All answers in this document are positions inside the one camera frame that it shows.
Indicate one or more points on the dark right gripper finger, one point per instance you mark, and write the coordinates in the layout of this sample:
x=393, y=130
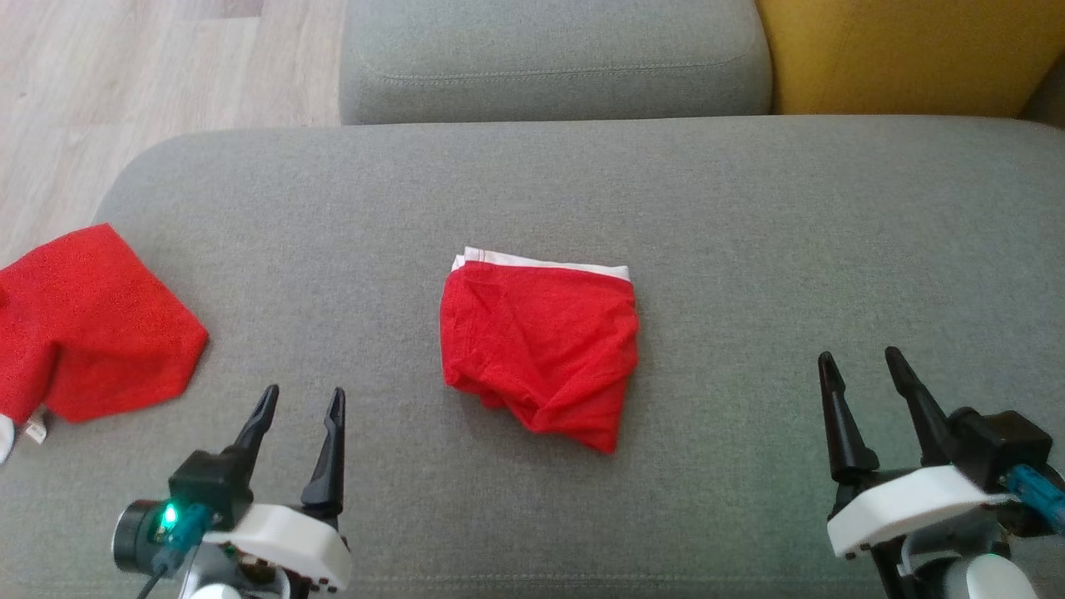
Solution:
x=844, y=441
x=928, y=424

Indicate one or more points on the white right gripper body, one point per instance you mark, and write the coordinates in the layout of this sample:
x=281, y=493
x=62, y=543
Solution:
x=907, y=503

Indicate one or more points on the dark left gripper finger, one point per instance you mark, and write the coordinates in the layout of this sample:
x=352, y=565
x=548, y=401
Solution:
x=254, y=437
x=327, y=474

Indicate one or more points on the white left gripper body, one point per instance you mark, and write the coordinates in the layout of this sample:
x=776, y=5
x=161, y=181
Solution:
x=291, y=541

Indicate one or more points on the red jersey with white trim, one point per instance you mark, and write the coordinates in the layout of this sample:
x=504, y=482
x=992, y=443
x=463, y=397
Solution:
x=91, y=324

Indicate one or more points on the red printed sports shorts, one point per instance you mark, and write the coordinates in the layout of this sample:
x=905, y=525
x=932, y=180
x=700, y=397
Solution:
x=541, y=349

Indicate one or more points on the large grey fabric ottoman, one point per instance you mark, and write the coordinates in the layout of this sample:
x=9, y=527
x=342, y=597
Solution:
x=582, y=208

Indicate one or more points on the large yellow sofa backrest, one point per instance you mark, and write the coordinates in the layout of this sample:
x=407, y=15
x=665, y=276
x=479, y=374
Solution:
x=915, y=50

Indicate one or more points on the wide grey sofa seat cushion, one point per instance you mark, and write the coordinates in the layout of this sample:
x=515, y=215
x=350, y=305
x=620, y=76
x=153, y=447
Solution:
x=549, y=58

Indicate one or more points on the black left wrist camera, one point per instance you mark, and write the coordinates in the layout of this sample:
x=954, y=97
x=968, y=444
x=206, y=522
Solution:
x=212, y=487

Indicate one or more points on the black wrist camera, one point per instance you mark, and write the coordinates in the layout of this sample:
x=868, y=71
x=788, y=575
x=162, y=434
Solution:
x=212, y=487
x=1003, y=441

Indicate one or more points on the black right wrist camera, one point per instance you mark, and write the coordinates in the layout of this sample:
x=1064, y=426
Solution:
x=1003, y=441

